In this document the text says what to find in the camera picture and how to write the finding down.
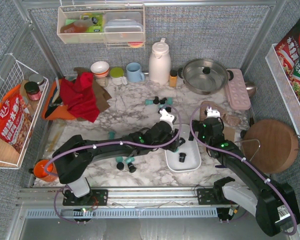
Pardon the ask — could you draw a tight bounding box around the clear plastic container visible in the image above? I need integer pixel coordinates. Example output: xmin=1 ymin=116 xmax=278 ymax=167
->
xmin=103 ymin=11 xmax=144 ymax=43

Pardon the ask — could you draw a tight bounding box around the round wooden cutting board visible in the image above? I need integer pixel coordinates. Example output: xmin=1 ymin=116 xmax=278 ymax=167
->
xmin=241 ymin=119 xmax=299 ymax=174

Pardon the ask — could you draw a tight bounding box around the red cloth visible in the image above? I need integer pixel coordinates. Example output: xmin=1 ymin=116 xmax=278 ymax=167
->
xmin=59 ymin=72 xmax=100 ymax=123

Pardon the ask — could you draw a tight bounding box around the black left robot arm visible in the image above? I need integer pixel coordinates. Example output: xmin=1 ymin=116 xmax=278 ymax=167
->
xmin=52 ymin=108 xmax=186 ymax=199

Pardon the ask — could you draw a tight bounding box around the white storage basket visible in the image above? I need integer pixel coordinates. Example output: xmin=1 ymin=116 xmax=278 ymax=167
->
xmin=164 ymin=124 xmax=202 ymax=173

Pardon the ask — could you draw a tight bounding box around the white orange striped bowl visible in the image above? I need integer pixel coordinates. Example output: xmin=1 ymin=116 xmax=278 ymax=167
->
xmin=90 ymin=61 xmax=110 ymax=78

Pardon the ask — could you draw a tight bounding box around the green food packet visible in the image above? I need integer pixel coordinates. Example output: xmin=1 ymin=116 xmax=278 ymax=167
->
xmin=79 ymin=13 xmax=104 ymax=33

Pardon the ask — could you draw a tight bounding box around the glass jar green lid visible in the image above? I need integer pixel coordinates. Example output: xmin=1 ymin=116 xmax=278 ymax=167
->
xmin=109 ymin=67 xmax=128 ymax=86

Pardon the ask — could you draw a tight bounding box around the brown felt mat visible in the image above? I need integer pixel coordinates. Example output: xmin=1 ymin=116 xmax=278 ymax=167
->
xmin=73 ymin=66 xmax=113 ymax=112

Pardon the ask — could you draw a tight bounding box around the pink egg tray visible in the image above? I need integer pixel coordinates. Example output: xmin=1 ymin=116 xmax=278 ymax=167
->
xmin=225 ymin=68 xmax=251 ymax=111

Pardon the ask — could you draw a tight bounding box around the white mesh side basket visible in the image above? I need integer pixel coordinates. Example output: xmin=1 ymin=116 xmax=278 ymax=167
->
xmin=265 ymin=43 xmax=300 ymax=135

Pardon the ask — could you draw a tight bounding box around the steel pot with lid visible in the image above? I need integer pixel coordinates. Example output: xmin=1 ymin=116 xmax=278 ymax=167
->
xmin=177 ymin=58 xmax=234 ymax=95

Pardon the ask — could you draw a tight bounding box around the small glass jar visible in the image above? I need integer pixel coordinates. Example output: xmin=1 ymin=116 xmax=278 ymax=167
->
xmin=95 ymin=77 xmax=109 ymax=88

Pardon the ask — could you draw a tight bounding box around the orange tray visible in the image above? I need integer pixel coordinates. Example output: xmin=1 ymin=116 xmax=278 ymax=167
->
xmin=41 ymin=81 xmax=76 ymax=121

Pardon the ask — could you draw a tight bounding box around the tan scouring pad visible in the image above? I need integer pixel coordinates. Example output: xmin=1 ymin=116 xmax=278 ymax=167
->
xmin=223 ymin=126 xmax=236 ymax=142

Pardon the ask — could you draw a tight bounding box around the striped brown mat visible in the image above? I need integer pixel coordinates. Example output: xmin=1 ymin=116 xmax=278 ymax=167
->
xmin=199 ymin=101 xmax=241 ymax=127

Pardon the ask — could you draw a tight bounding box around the orange cup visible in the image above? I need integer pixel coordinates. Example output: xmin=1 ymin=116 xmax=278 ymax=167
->
xmin=33 ymin=159 xmax=58 ymax=182

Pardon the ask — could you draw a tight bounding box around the metal ladle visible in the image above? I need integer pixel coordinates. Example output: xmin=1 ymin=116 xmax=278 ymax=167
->
xmin=245 ymin=81 xmax=258 ymax=99

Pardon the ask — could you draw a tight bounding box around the white thermos jug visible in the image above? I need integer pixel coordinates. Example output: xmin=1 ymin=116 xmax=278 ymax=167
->
xmin=148 ymin=38 xmax=171 ymax=85

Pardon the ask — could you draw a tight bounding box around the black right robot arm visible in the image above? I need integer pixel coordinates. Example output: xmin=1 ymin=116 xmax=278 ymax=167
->
xmin=189 ymin=107 xmax=300 ymax=237

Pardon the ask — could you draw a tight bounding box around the red seasoning packet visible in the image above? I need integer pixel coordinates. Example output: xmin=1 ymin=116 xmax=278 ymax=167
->
xmin=274 ymin=18 xmax=300 ymax=76

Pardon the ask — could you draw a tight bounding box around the yellow spice bottle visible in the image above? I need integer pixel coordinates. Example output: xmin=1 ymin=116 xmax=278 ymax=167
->
xmin=169 ymin=69 xmax=178 ymax=88

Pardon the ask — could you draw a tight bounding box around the red jam jar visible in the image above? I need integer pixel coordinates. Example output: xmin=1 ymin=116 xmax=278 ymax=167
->
xmin=24 ymin=81 xmax=42 ymax=102

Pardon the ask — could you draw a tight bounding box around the small dark jar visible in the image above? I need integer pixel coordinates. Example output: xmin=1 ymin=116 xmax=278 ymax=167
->
xmin=28 ymin=73 xmax=45 ymax=92

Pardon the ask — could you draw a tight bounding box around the light blue mug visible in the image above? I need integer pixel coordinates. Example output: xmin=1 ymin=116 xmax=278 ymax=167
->
xmin=126 ymin=62 xmax=145 ymax=83

